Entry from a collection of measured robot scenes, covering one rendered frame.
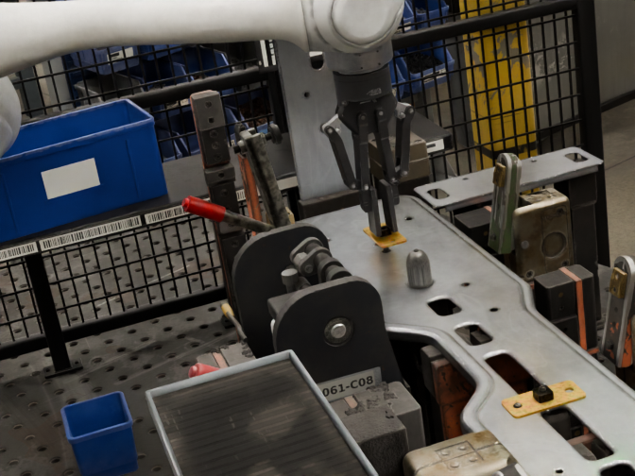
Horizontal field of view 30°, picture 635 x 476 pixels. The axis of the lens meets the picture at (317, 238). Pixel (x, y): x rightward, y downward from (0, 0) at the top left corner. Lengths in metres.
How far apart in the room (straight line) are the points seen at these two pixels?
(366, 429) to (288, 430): 0.12
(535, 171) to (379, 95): 0.42
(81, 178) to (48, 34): 0.41
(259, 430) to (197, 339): 1.21
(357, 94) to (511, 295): 0.33
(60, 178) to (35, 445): 0.44
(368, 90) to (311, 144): 0.34
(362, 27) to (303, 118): 0.55
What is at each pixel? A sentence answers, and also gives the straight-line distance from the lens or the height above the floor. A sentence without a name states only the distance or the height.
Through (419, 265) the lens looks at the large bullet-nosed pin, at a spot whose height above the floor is 1.03.
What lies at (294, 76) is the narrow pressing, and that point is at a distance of 1.84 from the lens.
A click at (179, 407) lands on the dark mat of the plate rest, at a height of 1.16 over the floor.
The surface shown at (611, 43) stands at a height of 0.40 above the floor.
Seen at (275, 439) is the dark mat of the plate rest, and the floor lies 1.16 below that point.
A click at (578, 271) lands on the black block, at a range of 1.57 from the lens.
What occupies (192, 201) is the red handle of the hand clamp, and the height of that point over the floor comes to 1.15.
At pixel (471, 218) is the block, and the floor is 0.98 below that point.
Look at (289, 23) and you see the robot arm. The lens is 1.37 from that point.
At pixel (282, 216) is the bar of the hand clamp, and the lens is 1.58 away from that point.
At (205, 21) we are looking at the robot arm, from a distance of 1.41.
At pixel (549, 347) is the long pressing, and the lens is 1.38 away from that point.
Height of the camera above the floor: 1.67
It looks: 23 degrees down
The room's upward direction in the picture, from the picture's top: 9 degrees counter-clockwise
